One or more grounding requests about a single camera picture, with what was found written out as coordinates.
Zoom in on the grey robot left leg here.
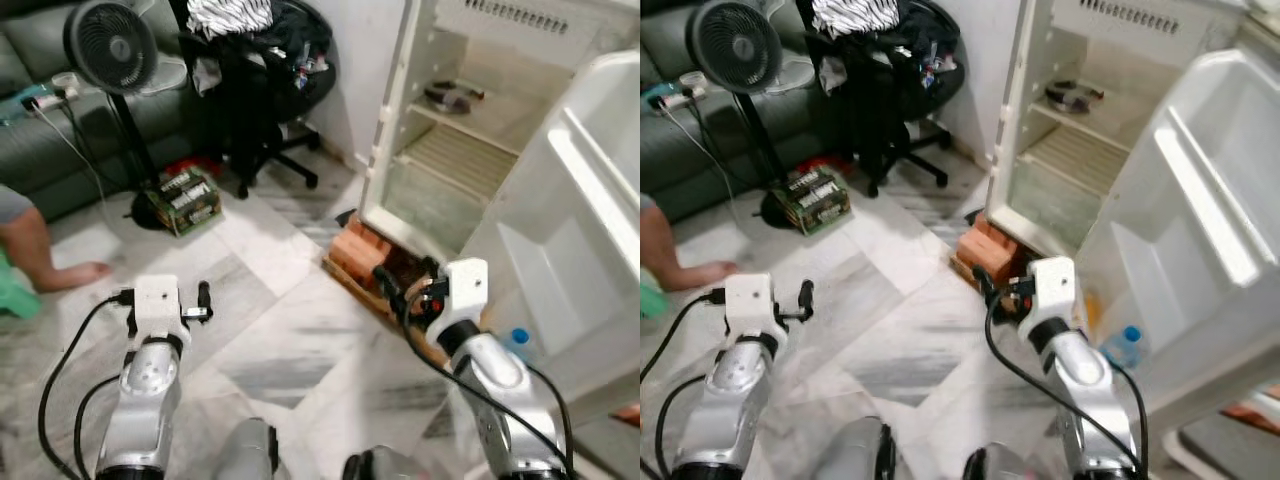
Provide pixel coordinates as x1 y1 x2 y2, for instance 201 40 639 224
815 415 896 480
212 418 279 480

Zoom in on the black standing fan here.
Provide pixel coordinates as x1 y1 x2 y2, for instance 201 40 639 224
690 0 831 226
62 0 196 233

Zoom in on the black office chair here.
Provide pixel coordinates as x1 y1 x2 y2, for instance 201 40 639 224
178 0 341 199
805 0 966 199

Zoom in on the white power strip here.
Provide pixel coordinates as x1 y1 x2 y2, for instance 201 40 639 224
645 72 711 113
0 72 83 126

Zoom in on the grey robot right leg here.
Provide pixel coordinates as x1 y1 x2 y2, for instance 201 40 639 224
343 448 441 480

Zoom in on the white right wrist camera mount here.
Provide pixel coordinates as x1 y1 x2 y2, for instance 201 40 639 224
1030 255 1079 326
440 258 491 329

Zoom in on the orange brick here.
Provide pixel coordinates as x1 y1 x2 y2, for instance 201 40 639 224
955 215 1023 286
328 218 396 291

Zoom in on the wire fridge shelf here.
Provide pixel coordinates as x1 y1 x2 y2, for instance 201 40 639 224
1022 120 1136 201
400 122 521 206

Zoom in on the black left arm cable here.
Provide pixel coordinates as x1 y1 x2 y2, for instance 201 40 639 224
38 290 136 480
640 290 726 386
73 375 129 480
640 375 719 480

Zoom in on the clear bottle with blue cap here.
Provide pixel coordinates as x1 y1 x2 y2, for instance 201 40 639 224
500 327 536 366
1100 325 1149 371

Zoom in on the dark round pan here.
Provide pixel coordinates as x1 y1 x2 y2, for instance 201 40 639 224
423 82 486 114
1045 80 1106 114

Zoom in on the red floor object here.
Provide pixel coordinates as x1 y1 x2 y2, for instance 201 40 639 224
795 153 856 176
160 155 226 181

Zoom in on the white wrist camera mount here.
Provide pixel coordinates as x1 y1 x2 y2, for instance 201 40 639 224
440 258 491 329
1030 255 1079 326
725 272 776 336
133 275 186 341

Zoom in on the white power cable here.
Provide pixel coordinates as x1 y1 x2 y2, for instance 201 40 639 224
670 105 746 226
40 105 116 236

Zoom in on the black white striped cloth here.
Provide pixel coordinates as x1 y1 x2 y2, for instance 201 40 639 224
185 0 276 39
812 0 901 39

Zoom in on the grey robot leg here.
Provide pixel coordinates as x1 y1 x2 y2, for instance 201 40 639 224
343 448 441 480
212 418 279 480
815 415 896 480

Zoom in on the dark green sofa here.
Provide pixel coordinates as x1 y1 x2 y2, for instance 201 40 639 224
640 0 841 221
0 0 216 223

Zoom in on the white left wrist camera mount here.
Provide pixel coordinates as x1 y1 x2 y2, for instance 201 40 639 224
133 275 186 341
725 272 776 336

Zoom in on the green printed carton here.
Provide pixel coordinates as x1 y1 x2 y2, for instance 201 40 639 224
778 165 853 236
150 167 223 238

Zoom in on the white fridge body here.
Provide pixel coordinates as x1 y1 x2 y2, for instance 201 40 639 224
985 0 1280 256
357 0 641 263

